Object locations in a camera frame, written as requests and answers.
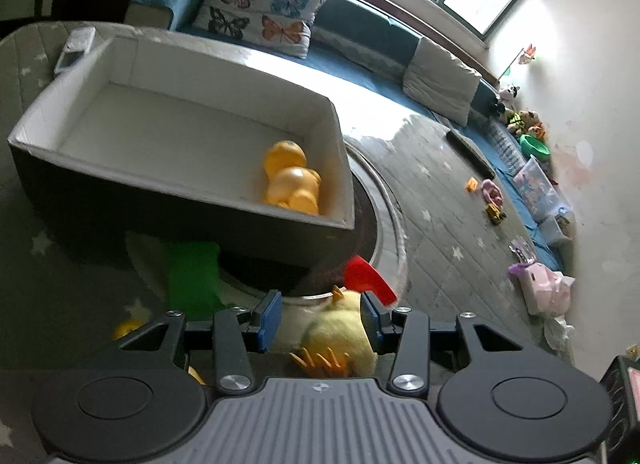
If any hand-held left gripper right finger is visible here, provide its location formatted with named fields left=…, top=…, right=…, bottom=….
left=361, top=291, right=533, bottom=397

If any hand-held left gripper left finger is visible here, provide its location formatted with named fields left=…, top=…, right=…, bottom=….
left=112, top=290, right=282, bottom=397

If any yellow plush duck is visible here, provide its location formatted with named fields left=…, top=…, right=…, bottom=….
left=290, top=285, right=379, bottom=379

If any red plastic toy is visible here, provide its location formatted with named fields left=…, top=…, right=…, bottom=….
left=345, top=255, right=399, bottom=306

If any green soft toy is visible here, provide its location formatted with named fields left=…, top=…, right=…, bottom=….
left=166, top=241, right=224, bottom=321

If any grey fabric storage box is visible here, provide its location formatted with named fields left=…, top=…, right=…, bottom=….
left=7, top=34, right=357, bottom=290

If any white crumpled cloth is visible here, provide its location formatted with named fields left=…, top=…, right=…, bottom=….
left=542, top=316, right=577, bottom=351

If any round black white-rimmed platform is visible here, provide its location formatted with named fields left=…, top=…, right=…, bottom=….
left=220, top=143, right=409, bottom=316

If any pink toy set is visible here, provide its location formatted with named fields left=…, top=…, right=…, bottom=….
left=507, top=264, right=576, bottom=316

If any small yellow toy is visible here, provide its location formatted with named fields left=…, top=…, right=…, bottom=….
left=112, top=319, right=147, bottom=341

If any orange rubber duck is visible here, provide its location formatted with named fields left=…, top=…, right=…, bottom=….
left=262, top=140, right=322, bottom=216

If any small clear plastic box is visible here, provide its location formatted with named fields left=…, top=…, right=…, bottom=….
left=540, top=209, right=576, bottom=248

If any clear plastic storage bin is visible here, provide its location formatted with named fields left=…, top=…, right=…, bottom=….
left=512, top=156, right=572, bottom=223

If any green plastic bowl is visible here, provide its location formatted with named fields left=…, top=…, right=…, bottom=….
left=519, top=134, right=551, bottom=161

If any grey sofa cushion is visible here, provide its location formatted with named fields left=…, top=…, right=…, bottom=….
left=402, top=36, right=482, bottom=126

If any pile of plush toys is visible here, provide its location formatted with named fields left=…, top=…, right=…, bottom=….
left=500, top=106, right=549, bottom=141

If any blue sofa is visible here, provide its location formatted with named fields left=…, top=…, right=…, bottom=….
left=124, top=0, right=571, bottom=267

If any butterfly print pillow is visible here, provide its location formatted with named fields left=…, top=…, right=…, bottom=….
left=192, top=0, right=337, bottom=60

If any white remote control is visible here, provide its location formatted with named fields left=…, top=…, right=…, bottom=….
left=54, top=28, right=96, bottom=75

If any pink ring toy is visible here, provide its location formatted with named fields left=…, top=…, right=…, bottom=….
left=479, top=180, right=505, bottom=205

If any orange wall ornament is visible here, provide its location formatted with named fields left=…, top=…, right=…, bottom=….
left=497, top=43, right=538, bottom=81

